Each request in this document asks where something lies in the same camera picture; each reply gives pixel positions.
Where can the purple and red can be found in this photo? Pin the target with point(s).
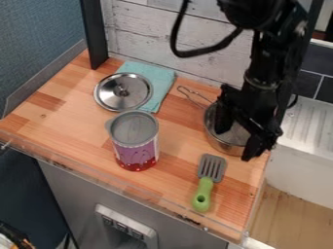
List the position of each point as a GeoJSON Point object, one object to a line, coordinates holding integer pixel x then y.
{"type": "Point", "coordinates": [134, 142]}

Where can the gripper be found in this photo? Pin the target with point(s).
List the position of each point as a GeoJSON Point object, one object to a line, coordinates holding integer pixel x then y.
{"type": "Point", "coordinates": [255, 107]}

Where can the black post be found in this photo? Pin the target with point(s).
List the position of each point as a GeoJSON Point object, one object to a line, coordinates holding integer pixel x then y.
{"type": "Point", "coordinates": [94, 32]}

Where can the silver lid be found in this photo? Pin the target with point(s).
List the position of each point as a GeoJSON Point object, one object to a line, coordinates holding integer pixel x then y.
{"type": "Point", "coordinates": [123, 92]}

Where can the silver pot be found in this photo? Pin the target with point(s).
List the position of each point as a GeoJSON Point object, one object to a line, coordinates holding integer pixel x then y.
{"type": "Point", "coordinates": [219, 139]}

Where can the white box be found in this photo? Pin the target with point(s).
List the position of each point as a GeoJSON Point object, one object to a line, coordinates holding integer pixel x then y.
{"type": "Point", "coordinates": [303, 152]}

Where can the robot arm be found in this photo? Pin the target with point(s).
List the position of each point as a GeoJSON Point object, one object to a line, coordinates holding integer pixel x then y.
{"type": "Point", "coordinates": [269, 48]}

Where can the teal cloth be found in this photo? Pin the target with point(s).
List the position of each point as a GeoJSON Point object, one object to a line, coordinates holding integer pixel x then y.
{"type": "Point", "coordinates": [161, 81]}

